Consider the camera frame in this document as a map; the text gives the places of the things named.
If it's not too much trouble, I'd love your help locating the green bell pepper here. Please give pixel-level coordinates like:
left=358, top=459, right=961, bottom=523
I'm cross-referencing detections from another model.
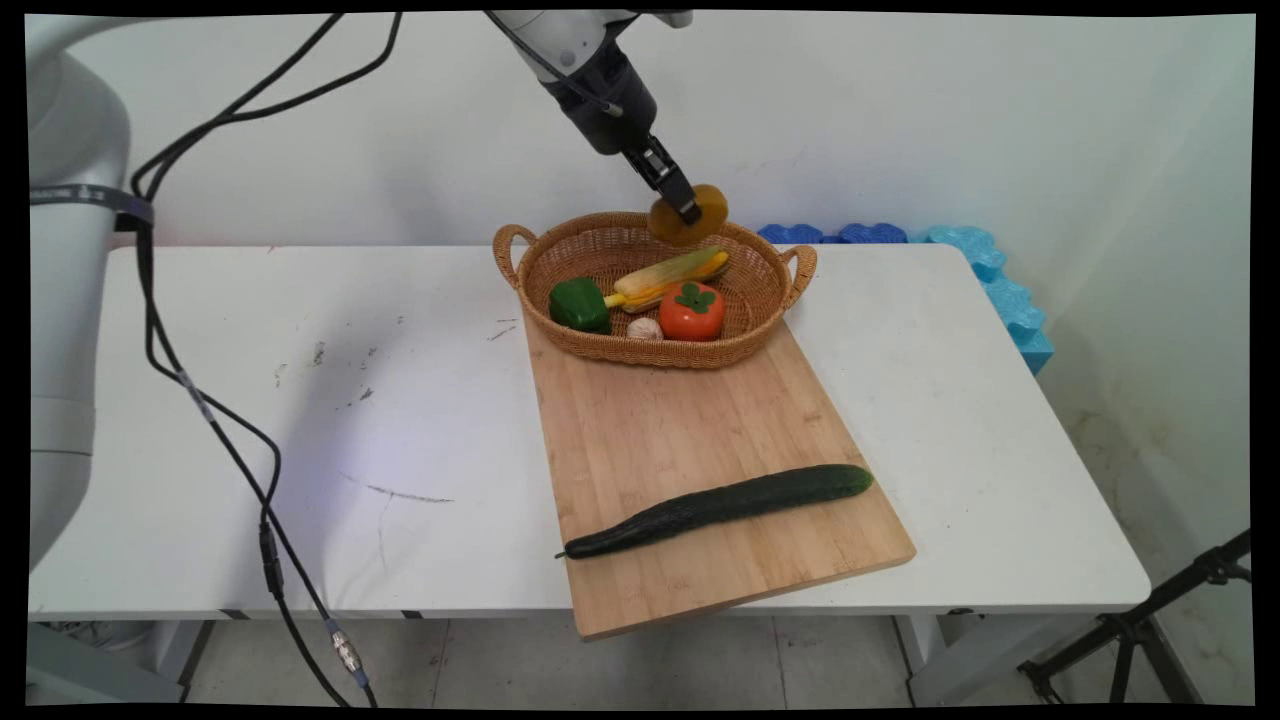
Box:
left=548, top=277, right=613, bottom=336

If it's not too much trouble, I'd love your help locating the light blue foam mat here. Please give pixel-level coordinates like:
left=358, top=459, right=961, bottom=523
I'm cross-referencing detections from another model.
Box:
left=924, top=225, right=1056, bottom=377

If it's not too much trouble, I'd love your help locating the dark green cucumber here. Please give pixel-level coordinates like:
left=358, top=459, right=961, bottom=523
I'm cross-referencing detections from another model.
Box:
left=555, top=464, right=875, bottom=560

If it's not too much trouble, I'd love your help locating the brown potato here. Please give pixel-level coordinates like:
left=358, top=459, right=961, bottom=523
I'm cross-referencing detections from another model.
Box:
left=648, top=183, right=730, bottom=248

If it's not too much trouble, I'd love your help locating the grey table base frame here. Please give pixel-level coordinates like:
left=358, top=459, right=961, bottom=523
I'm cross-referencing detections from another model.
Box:
left=28, top=620, right=217, bottom=706

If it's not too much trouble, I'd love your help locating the wooden cutting board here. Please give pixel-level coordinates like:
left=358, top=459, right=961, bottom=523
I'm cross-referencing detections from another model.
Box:
left=522, top=312, right=918, bottom=641

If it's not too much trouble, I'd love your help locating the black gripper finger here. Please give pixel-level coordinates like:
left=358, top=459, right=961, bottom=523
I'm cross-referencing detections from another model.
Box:
left=642, top=134, right=703, bottom=217
left=623, top=148, right=695, bottom=224

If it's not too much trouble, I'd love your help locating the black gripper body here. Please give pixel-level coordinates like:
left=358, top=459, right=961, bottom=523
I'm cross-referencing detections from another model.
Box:
left=543, top=44, right=660, bottom=157

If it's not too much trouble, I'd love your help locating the orange-red tomato with green top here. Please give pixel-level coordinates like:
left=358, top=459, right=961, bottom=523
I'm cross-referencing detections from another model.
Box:
left=658, top=281, right=727, bottom=343

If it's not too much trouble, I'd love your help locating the grey strap with white print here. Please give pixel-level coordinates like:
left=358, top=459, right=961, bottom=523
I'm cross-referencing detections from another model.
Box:
left=28, top=185, right=157, bottom=232

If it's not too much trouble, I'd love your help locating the white table leg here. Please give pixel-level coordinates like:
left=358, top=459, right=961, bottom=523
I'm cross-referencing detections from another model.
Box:
left=893, top=612, right=1091, bottom=707

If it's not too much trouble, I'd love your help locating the yellow corn cob with husk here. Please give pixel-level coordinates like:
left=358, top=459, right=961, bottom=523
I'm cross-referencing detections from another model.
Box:
left=604, top=246, right=732, bottom=315

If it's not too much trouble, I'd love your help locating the woven wicker basket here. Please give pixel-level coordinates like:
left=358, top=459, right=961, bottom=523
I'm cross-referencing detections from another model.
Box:
left=492, top=211, right=819, bottom=370

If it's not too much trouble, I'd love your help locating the black tripod stand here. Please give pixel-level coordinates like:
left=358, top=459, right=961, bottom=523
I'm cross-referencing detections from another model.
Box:
left=1017, top=530, right=1253, bottom=706

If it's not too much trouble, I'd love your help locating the black cable with metal connector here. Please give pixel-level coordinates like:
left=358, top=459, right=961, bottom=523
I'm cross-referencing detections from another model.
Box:
left=130, top=12, right=626, bottom=708

